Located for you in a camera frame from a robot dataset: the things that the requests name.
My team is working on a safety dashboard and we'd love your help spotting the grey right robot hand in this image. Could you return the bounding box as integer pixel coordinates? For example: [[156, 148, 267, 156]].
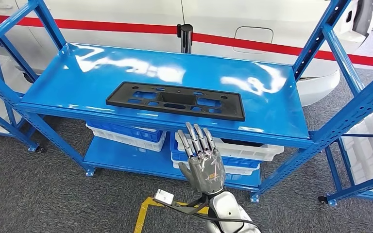
[[177, 122, 227, 196]]

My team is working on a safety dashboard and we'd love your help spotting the black plastic plate bracket part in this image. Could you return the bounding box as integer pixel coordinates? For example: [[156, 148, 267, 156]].
[[105, 82, 246, 122]]

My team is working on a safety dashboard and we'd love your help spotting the black plastic car part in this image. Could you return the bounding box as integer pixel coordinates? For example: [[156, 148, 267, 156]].
[[220, 138, 264, 148]]

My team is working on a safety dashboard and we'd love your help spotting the blue plastic crate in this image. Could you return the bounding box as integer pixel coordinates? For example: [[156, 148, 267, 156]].
[[170, 132, 260, 169], [86, 120, 165, 143]]

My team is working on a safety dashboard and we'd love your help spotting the chrome stanchion with black cap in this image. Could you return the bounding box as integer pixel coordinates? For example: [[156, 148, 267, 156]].
[[177, 24, 194, 54]]

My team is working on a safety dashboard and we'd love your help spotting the red barrier belt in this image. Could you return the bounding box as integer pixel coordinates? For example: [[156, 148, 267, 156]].
[[0, 14, 178, 35], [192, 32, 373, 69]]

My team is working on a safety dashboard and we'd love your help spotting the white car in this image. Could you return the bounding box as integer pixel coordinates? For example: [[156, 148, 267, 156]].
[[0, 0, 373, 107]]

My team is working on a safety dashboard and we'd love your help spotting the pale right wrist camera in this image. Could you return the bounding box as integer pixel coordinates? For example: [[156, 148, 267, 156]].
[[153, 189, 175, 205]]

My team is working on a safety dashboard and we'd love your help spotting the black camera cable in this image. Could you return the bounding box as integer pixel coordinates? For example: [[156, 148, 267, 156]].
[[155, 200, 261, 233]]

